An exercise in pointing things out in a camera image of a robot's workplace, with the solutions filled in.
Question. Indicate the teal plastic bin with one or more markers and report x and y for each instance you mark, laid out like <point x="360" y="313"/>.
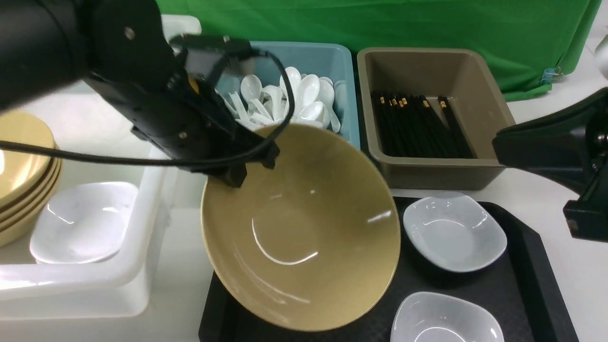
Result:
<point x="326" y="94"/>

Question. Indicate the brown plastic bin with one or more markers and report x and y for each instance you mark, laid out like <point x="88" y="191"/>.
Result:
<point x="458" y="74"/>

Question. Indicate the white soup spoon upright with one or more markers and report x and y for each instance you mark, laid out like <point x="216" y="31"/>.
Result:
<point x="294" y="78"/>

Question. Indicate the blue binder clip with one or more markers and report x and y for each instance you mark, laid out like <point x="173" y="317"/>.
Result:
<point x="551" y="76"/>

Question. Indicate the white square dish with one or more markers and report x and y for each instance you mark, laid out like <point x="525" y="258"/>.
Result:
<point x="83" y="224"/>
<point x="432" y="317"/>
<point x="454" y="232"/>

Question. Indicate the white soup spoon left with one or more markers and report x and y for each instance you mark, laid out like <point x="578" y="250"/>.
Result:
<point x="251" y="89"/>

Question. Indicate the green cloth backdrop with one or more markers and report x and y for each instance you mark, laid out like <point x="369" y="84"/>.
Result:
<point x="519" y="39"/>

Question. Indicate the yellow noodle bowl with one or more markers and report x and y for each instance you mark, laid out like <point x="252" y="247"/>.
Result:
<point x="310" y="245"/>

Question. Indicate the white square dish in tub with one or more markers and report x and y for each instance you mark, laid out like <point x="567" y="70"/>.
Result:
<point x="83" y="224"/>

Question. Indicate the black plastic serving tray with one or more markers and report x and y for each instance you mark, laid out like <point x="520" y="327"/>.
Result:
<point x="519" y="289"/>

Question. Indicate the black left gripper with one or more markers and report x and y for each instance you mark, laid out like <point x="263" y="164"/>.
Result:
<point x="167" y="90"/>

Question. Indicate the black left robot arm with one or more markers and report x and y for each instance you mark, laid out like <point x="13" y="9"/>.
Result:
<point x="48" y="44"/>

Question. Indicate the black chopsticks bundle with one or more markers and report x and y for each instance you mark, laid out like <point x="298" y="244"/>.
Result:
<point x="408" y="126"/>

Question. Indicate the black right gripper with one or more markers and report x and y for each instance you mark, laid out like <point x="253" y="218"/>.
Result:
<point x="568" y="146"/>

